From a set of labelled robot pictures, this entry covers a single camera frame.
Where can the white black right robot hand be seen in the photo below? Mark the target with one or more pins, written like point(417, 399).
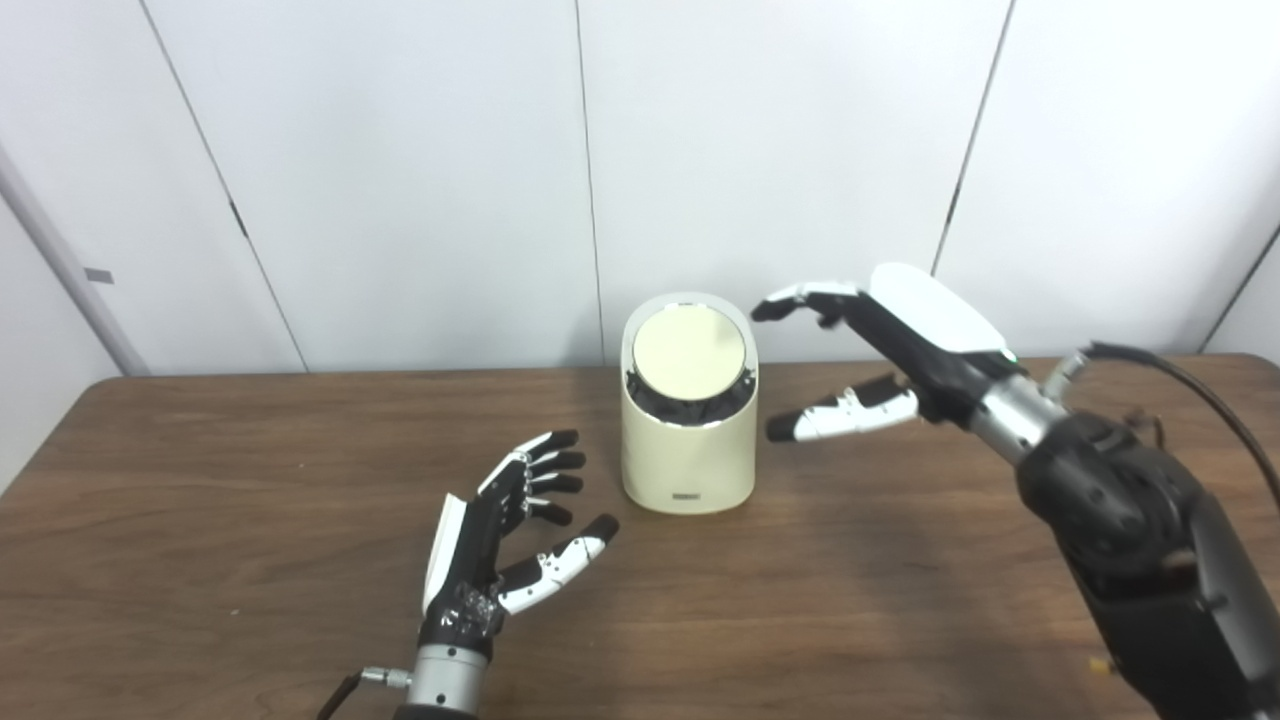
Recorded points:
point(935, 320)

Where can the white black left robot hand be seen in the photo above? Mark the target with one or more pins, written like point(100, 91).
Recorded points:
point(465, 570)

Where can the cream round bin lid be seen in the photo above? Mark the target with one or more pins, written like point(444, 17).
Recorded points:
point(688, 348)

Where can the cream-colored bin body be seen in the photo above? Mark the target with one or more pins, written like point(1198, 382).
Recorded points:
point(688, 465)

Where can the black bin liner bag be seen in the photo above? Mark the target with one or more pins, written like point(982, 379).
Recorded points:
point(660, 408)

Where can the black wall panel hinge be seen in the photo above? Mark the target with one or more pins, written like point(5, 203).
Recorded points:
point(239, 219)

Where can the grey wall corner post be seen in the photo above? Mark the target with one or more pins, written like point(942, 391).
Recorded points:
point(86, 300)

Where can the small grey wall tag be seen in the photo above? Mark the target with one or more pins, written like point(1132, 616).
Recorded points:
point(98, 275)

